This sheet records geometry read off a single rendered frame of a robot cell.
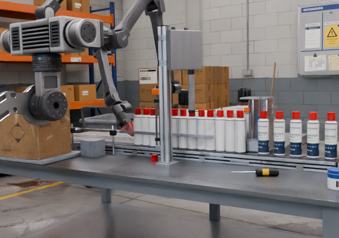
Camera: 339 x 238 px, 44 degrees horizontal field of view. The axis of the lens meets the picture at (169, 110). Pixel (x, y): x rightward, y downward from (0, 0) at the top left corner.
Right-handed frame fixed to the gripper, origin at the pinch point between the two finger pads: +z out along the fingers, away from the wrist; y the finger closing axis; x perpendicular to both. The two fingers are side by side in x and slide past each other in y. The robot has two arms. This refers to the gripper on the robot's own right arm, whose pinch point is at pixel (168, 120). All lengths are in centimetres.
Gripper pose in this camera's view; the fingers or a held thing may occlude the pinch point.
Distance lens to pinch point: 231.4
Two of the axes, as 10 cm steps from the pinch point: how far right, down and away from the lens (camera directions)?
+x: -5.1, 0.8, -8.6
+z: 0.4, 10.0, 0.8
